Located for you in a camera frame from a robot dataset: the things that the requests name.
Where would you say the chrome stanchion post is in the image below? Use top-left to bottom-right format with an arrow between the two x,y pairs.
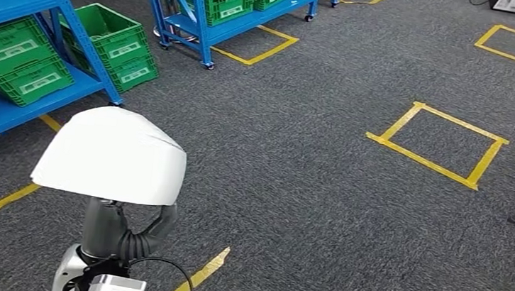
151,24 -> 199,46

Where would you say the white plastic mirror housing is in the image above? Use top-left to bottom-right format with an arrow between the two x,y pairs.
28,98 -> 192,209

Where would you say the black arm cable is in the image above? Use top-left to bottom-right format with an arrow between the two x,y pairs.
126,254 -> 198,291

